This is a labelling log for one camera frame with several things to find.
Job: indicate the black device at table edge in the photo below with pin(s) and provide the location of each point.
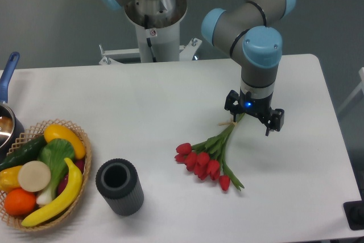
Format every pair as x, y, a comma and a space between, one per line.
354, 214

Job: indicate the red plastic vegetable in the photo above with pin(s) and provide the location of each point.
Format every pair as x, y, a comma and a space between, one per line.
62, 185

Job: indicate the orange plastic fruit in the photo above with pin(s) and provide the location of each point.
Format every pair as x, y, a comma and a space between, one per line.
19, 202

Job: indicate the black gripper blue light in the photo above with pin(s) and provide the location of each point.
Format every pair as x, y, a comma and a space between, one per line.
273, 119

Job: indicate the steel pot blue handle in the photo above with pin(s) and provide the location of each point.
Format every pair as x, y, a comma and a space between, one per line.
11, 127

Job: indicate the beige round disc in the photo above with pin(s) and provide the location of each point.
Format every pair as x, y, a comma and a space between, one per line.
34, 176

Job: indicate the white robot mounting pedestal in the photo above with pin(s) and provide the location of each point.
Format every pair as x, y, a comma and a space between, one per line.
157, 27

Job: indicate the yellow plastic lemon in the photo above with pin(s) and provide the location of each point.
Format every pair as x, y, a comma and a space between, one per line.
56, 131

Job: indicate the yellow plastic banana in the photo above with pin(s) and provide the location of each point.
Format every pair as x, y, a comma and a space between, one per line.
60, 203

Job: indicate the white frame at right edge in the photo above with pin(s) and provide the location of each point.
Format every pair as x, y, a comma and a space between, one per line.
352, 99

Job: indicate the dark grey ribbed vase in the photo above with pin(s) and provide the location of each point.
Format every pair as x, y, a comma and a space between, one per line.
118, 182

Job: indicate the green plastic bok choy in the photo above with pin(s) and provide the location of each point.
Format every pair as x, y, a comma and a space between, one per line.
53, 155

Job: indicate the woven wicker basket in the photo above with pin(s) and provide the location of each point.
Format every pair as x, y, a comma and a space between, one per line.
29, 134

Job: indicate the red tulip bouquet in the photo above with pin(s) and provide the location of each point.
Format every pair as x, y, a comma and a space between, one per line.
207, 159

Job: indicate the dark green plastic cucumber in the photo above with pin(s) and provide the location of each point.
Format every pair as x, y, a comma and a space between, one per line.
27, 152

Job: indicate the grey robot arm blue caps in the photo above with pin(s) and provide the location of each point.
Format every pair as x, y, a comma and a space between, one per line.
245, 35

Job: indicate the yellow plastic bell pepper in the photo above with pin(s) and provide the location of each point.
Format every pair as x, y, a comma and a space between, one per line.
9, 179

